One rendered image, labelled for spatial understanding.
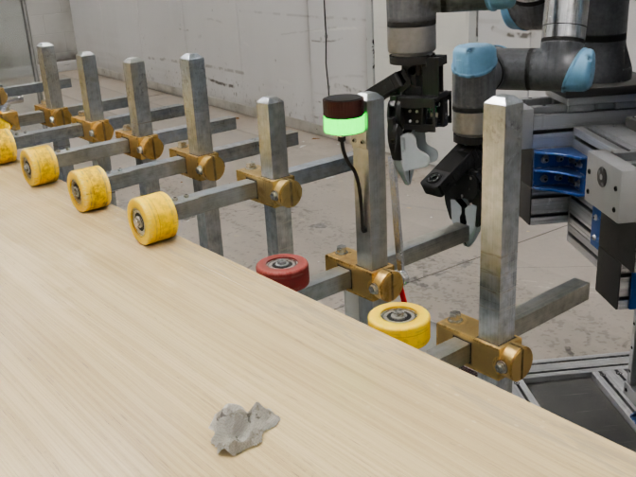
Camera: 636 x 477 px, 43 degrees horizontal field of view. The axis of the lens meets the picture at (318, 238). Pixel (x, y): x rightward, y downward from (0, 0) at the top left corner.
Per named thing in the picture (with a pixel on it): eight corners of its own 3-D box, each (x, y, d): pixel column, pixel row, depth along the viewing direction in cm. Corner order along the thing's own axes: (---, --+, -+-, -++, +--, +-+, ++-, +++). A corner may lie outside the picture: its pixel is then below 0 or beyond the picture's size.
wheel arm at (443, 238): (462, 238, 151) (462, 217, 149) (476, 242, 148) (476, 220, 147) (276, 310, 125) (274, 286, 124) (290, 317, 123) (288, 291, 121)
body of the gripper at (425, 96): (433, 137, 123) (432, 58, 119) (383, 133, 127) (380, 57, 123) (452, 126, 129) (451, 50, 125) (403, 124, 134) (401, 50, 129)
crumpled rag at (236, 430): (229, 401, 87) (227, 382, 86) (287, 412, 84) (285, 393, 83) (186, 448, 79) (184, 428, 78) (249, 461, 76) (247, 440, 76)
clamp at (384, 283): (347, 273, 138) (346, 246, 136) (403, 296, 128) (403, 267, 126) (323, 283, 135) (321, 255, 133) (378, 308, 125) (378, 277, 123)
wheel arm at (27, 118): (136, 103, 237) (135, 93, 236) (141, 104, 235) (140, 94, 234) (14, 125, 216) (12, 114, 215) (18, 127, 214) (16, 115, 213)
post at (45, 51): (77, 212, 230) (48, 41, 213) (81, 215, 227) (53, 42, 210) (64, 215, 228) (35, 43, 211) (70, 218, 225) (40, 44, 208)
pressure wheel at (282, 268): (291, 311, 130) (287, 246, 126) (323, 327, 125) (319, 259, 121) (251, 327, 126) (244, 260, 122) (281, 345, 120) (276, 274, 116)
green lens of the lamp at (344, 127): (345, 123, 121) (345, 109, 121) (373, 129, 117) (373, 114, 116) (315, 131, 118) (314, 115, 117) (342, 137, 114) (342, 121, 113)
